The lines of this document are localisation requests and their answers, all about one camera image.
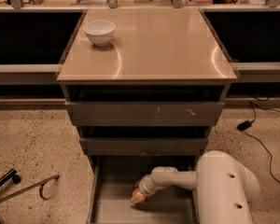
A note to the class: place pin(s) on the white covered gripper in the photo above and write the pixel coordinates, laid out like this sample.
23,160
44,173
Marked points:
145,188

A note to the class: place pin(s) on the orange fruit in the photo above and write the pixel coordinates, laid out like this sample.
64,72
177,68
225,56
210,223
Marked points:
135,191

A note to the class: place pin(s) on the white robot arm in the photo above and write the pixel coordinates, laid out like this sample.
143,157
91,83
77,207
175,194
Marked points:
224,187

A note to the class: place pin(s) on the grey open bottom drawer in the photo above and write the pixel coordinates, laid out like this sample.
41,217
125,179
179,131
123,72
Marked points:
114,180

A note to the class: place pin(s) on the grey middle drawer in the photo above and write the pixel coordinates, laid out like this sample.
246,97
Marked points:
143,146

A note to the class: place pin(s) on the grey top drawer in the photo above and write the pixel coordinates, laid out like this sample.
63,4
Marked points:
144,114

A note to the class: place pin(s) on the grey drawer cabinet with counter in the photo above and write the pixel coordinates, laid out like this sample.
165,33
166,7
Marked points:
157,54

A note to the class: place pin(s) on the black metal stand leg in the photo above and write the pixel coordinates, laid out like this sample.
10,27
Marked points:
11,174

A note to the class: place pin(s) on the white ceramic bowl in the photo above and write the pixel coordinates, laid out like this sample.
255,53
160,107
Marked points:
99,33

